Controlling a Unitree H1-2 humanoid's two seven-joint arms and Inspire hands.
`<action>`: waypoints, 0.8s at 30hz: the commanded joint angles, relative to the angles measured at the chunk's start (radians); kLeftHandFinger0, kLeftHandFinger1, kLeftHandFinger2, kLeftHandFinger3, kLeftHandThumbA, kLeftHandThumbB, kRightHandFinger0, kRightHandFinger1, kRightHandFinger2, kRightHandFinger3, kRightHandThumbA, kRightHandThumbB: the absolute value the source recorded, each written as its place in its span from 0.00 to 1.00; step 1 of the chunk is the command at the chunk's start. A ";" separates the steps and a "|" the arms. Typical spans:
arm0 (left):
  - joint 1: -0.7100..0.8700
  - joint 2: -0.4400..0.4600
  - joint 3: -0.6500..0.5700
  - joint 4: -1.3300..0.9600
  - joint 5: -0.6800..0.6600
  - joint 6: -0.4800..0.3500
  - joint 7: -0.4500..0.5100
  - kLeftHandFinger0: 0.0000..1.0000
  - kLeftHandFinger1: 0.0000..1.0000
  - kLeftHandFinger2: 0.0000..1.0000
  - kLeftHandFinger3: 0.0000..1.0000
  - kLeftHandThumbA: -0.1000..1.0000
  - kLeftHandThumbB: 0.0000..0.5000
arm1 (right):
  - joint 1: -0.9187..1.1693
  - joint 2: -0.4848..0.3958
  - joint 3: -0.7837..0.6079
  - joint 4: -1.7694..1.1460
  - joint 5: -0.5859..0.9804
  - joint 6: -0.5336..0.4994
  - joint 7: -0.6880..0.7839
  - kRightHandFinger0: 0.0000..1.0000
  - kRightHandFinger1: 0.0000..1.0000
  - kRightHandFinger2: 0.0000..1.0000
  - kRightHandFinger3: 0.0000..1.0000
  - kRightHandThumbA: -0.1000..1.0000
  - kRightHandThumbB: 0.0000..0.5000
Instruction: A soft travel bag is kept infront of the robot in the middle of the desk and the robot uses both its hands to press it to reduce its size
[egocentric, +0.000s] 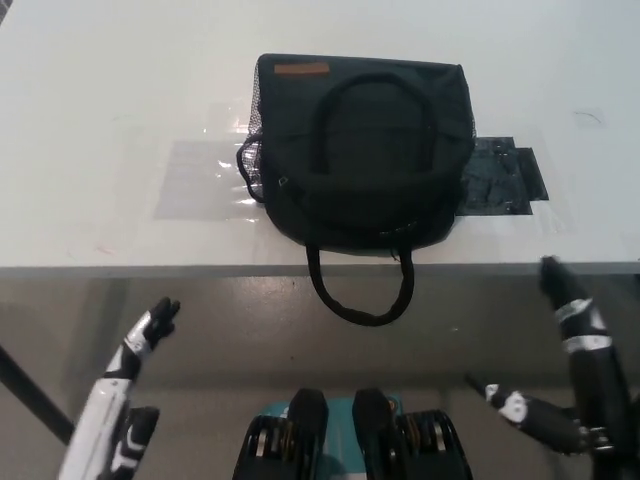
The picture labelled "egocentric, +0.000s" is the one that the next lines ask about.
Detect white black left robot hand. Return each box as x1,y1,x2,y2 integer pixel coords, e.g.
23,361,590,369
59,297,182,480

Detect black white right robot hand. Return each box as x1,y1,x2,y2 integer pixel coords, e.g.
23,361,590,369
464,256,640,457

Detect black teal robot torso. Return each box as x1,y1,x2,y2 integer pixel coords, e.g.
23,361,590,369
231,387,474,480

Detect black soft travel bag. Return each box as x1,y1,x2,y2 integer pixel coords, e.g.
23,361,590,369
235,52,477,329

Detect black table leg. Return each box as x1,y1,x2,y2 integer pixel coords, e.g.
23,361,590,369
0,343,77,447

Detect black plastic sheet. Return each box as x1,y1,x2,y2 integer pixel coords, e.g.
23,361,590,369
453,134,532,218

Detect clear plastic tape sheet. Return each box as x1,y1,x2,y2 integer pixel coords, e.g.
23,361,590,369
151,102,267,222

